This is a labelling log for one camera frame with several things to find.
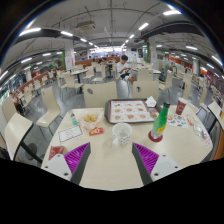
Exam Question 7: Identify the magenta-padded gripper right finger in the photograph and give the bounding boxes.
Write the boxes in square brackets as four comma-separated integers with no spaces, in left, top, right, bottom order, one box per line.
[131,142,183,186]

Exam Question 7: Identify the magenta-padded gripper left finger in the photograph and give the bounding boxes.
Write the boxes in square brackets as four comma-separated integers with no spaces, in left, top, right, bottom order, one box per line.
[42,142,92,186]

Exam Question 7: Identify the green drink bottle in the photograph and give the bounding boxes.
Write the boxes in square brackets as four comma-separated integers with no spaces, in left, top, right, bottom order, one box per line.
[150,101,171,140]

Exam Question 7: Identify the red paper bag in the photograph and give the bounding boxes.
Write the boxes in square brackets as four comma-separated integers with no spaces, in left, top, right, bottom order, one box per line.
[48,145,66,162]

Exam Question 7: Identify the white red-bordered card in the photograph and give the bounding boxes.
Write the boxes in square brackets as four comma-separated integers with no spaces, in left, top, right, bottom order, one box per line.
[58,124,84,144]

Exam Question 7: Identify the colourful sticker sheet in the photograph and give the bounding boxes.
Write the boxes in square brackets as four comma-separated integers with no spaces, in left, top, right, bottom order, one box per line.
[166,113,190,129]

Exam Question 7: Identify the small clear sanitizer bottle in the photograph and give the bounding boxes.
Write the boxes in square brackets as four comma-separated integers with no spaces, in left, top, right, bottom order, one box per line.
[69,112,79,126]

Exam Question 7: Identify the small red packet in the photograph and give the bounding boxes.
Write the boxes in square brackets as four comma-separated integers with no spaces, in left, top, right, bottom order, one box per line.
[88,126,105,137]

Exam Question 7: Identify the clear plastic food bag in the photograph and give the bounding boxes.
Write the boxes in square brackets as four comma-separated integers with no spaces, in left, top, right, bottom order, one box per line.
[78,109,104,131]

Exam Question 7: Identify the beige chair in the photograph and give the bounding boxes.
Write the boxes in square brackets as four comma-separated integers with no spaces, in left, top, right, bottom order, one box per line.
[35,85,64,134]
[132,79,160,102]
[83,81,118,109]

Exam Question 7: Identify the brown food tray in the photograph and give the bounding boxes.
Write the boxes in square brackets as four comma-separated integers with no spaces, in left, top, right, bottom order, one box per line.
[104,98,163,125]

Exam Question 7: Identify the crumpled white napkin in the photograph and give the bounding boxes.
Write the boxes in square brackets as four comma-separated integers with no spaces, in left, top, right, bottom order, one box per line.
[145,95,158,108]

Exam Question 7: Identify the group of beige chairs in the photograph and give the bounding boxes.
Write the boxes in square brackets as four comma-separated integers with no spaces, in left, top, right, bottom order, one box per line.
[1,59,214,111]

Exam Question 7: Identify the person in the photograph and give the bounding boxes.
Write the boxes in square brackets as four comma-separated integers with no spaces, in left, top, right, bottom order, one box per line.
[115,54,138,84]

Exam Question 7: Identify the ceiling lights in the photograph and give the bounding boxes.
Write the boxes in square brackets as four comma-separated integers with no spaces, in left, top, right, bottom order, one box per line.
[0,9,224,81]

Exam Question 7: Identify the ceiling air conditioner unit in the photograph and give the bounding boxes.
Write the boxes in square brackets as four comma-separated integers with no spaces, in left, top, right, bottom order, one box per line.
[75,20,97,33]

